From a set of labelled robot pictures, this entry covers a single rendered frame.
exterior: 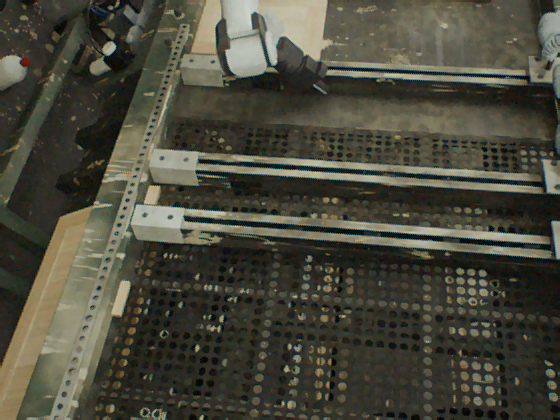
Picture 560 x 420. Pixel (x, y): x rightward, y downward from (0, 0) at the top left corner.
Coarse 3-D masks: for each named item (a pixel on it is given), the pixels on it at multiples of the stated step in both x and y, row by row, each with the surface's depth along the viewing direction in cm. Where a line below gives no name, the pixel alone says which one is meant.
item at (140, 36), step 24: (120, 0) 201; (144, 0) 205; (168, 0) 208; (96, 24) 204; (120, 24) 198; (144, 24) 206; (96, 48) 201; (120, 48) 192; (144, 48) 197; (96, 72) 198
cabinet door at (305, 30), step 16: (208, 0) 212; (272, 0) 210; (288, 0) 210; (304, 0) 209; (320, 0) 209; (208, 16) 207; (288, 16) 205; (304, 16) 205; (320, 16) 204; (208, 32) 202; (288, 32) 201; (304, 32) 200; (320, 32) 200; (192, 48) 198; (208, 48) 198; (304, 48) 196; (320, 48) 196
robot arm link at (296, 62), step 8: (296, 48) 171; (296, 56) 170; (304, 56) 175; (288, 64) 170; (296, 64) 171; (304, 64) 173; (312, 64) 174; (320, 64) 175; (280, 72) 174; (288, 72) 172; (296, 72) 174; (304, 72) 174; (312, 72) 174; (320, 72) 174; (288, 80) 177; (296, 80) 177; (304, 80) 177; (312, 80) 176; (320, 80) 175; (296, 88) 179; (304, 88) 179
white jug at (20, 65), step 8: (8, 56) 231; (16, 56) 233; (0, 64) 230; (8, 64) 229; (16, 64) 230; (24, 64) 229; (0, 72) 231; (8, 72) 230; (16, 72) 230; (24, 72) 233; (0, 80) 233; (8, 80) 232; (16, 80) 233; (0, 88) 237
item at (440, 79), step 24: (552, 48) 164; (192, 72) 187; (216, 72) 185; (264, 72) 183; (336, 72) 181; (360, 72) 181; (384, 72) 181; (408, 72) 181; (432, 72) 180; (456, 72) 179; (480, 72) 178; (504, 72) 178; (528, 72) 174; (552, 72) 172; (408, 96) 183; (432, 96) 182; (456, 96) 181; (480, 96) 180; (504, 96) 179; (528, 96) 178; (552, 96) 176
